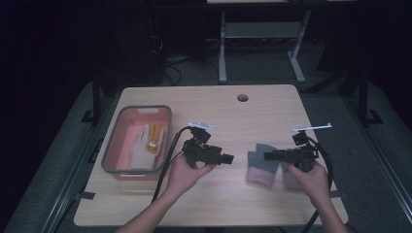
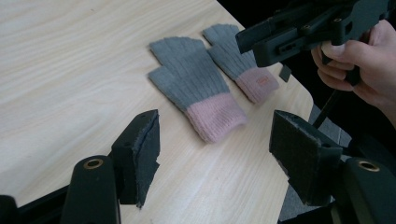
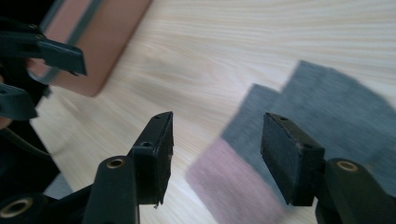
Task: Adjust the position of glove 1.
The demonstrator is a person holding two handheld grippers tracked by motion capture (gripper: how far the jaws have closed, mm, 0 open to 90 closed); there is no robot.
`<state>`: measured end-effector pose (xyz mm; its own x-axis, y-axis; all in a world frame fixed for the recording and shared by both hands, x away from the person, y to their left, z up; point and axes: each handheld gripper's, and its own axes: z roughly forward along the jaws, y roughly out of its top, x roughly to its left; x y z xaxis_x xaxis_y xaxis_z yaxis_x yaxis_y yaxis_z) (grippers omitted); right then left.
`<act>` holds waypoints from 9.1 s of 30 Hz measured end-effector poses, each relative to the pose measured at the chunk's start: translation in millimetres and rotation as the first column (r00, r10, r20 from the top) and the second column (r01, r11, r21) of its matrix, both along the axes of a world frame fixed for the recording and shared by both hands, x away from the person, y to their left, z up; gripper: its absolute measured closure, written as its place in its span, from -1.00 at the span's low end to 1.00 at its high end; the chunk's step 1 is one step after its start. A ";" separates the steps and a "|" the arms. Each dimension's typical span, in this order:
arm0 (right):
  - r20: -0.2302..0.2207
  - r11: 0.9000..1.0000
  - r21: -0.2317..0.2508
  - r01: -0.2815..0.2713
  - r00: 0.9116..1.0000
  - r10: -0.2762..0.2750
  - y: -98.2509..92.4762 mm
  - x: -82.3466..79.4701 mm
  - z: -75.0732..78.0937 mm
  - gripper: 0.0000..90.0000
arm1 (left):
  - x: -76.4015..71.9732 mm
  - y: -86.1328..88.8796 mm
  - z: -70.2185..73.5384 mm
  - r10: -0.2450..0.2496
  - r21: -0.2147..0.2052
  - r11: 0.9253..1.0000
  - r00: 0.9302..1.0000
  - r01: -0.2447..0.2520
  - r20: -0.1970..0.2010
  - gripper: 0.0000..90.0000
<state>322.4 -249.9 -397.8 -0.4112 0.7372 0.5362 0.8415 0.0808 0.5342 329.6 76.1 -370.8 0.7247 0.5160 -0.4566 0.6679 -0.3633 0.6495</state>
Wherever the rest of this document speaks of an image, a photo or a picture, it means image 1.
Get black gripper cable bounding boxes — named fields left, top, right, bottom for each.
left=151, top=125, right=196, bottom=204
left=301, top=135, right=335, bottom=233

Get person's right hand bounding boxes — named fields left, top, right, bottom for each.
left=281, top=159, right=331, bottom=207

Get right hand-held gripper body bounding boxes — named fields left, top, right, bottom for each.
left=280, top=122, right=332, bottom=173

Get person's left hand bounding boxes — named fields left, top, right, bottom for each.
left=165, top=154, right=217, bottom=198

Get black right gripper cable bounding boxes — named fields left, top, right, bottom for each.
left=301, top=135, right=335, bottom=233

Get white metal desk frame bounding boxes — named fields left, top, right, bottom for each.
left=218, top=9, right=312, bottom=83

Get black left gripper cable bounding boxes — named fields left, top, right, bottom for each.
left=151, top=125, right=196, bottom=204

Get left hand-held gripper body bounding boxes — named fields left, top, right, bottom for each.
left=182, top=121, right=224, bottom=169

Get grey aluminium rail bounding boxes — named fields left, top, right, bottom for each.
left=40, top=96, right=115, bottom=233
left=343, top=96, right=412, bottom=216

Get grey table edge bracket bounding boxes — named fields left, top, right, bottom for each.
left=74, top=191, right=96, bottom=201
left=329, top=190, right=350, bottom=200

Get black metal stand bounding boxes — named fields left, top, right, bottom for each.
left=81, top=72, right=102, bottom=124
left=358, top=69, right=384, bottom=126

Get beige knit glove animal face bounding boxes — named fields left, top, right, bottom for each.
left=144, top=123, right=167, bottom=163

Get pink plastic basin grey rim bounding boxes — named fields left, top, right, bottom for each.
left=100, top=104, right=173, bottom=182

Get black floor cables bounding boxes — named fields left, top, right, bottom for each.
left=147, top=16, right=222, bottom=85

